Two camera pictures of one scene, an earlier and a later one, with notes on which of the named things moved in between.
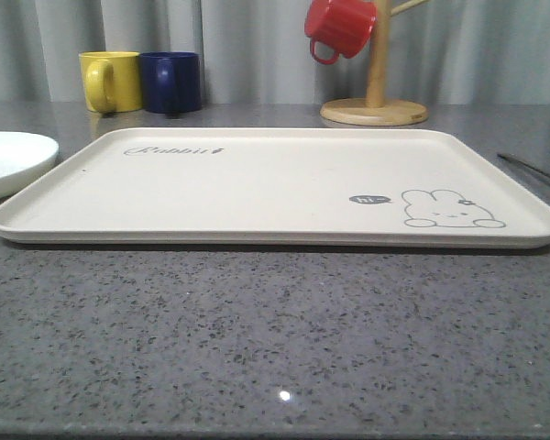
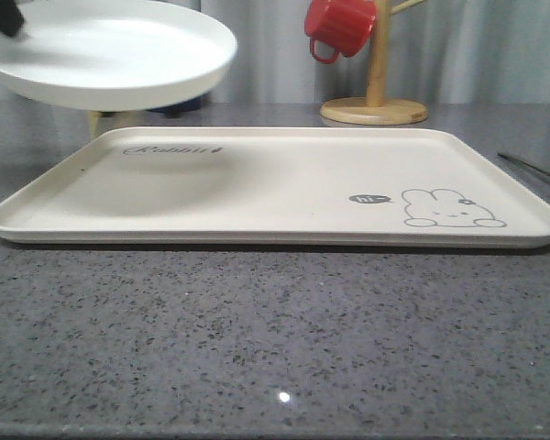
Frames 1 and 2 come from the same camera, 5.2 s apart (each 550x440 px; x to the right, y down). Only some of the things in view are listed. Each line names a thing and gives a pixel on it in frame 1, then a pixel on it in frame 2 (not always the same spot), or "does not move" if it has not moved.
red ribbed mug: [346, 25] does not move
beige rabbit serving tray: [277, 188] does not move
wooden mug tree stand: [376, 110] does not move
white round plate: [10, 160] to [110, 55]
